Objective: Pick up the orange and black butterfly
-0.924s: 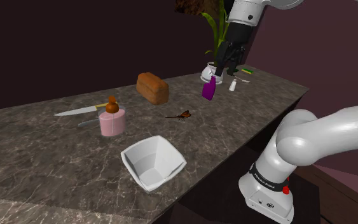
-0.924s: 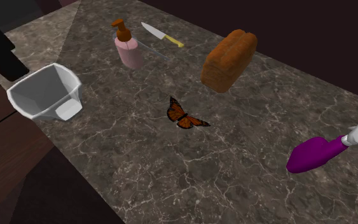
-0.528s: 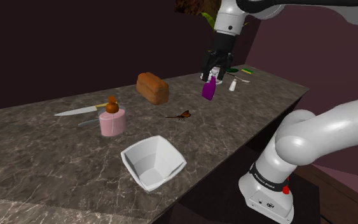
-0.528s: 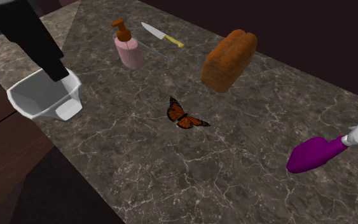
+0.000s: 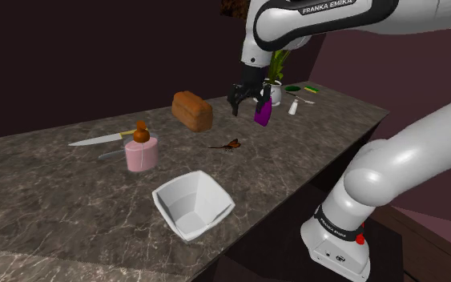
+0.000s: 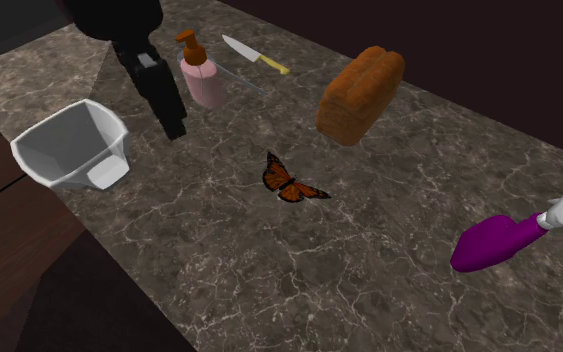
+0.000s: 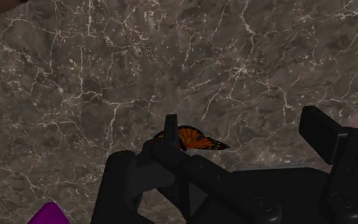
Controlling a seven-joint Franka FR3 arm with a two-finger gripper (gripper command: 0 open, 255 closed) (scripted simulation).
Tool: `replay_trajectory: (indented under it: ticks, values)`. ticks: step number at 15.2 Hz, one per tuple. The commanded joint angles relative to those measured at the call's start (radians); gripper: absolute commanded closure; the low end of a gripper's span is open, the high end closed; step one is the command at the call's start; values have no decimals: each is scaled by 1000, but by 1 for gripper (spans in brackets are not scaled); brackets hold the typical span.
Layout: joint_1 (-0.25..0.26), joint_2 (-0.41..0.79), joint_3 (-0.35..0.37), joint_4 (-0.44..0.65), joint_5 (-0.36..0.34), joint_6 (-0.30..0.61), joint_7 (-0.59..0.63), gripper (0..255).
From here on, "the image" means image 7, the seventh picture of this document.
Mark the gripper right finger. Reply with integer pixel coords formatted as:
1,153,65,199
298,106,358,224

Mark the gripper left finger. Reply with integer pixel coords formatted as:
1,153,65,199
90,113,229,224

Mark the orange butterfly figure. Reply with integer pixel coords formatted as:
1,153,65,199
148,125,231,153

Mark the magenta object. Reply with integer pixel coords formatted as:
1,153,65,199
27,201,71,224

